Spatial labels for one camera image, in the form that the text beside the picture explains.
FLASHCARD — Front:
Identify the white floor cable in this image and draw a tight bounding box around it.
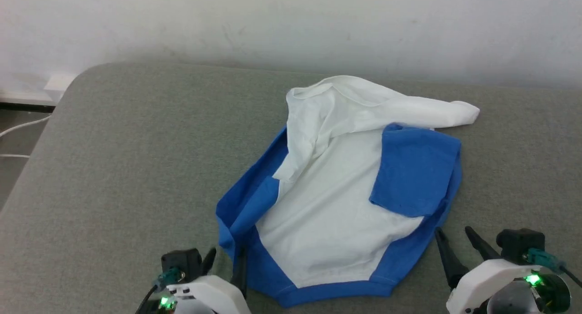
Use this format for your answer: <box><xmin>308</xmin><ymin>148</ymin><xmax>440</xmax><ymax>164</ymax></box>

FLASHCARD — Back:
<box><xmin>0</xmin><ymin>115</ymin><xmax>52</xmax><ymax>139</ymax></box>

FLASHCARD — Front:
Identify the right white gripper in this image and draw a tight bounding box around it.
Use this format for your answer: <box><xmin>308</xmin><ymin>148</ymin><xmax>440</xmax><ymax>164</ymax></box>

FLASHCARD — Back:
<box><xmin>434</xmin><ymin>226</ymin><xmax>544</xmax><ymax>314</ymax></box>

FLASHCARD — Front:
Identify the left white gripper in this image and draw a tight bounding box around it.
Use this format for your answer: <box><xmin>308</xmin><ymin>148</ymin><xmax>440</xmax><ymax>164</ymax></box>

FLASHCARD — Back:
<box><xmin>166</xmin><ymin>245</ymin><xmax>251</xmax><ymax>314</ymax></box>

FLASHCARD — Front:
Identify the blue and white garment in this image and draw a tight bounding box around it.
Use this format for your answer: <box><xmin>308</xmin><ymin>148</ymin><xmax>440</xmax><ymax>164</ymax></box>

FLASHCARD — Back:
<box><xmin>215</xmin><ymin>75</ymin><xmax>481</xmax><ymax>309</ymax></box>

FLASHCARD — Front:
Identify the white wall baseboard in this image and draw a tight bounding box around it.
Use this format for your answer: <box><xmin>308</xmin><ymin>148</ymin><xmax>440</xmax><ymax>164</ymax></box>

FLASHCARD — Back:
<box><xmin>0</xmin><ymin>90</ymin><xmax>64</xmax><ymax>106</ymax></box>

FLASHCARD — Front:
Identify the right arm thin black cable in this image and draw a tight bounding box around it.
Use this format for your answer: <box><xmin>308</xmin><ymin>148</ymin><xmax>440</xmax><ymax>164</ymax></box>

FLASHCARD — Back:
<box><xmin>558</xmin><ymin>265</ymin><xmax>582</xmax><ymax>288</ymax></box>

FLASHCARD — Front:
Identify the white wall box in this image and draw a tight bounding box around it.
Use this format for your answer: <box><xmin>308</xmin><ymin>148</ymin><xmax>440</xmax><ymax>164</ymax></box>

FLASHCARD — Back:
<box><xmin>43</xmin><ymin>73</ymin><xmax>78</xmax><ymax>94</ymax></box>

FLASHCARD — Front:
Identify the teal cable connector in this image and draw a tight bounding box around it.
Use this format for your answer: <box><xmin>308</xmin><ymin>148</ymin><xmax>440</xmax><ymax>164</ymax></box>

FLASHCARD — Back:
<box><xmin>527</xmin><ymin>248</ymin><xmax>567</xmax><ymax>273</ymax></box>
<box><xmin>152</xmin><ymin>268</ymin><xmax>182</xmax><ymax>289</ymax></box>

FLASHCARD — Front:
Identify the left teal cable connector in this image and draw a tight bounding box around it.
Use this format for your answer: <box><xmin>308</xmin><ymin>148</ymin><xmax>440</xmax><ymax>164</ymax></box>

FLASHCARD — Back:
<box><xmin>152</xmin><ymin>268</ymin><xmax>182</xmax><ymax>289</ymax></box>

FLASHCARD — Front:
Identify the right teal cable connector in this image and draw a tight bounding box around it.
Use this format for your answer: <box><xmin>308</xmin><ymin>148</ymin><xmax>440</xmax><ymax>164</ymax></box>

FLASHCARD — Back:
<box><xmin>527</xmin><ymin>248</ymin><xmax>567</xmax><ymax>273</ymax></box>

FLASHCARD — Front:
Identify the black floor edge strip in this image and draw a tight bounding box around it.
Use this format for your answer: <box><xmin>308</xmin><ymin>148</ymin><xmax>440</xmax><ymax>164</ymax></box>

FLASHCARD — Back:
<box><xmin>0</xmin><ymin>102</ymin><xmax>55</xmax><ymax>114</ymax></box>

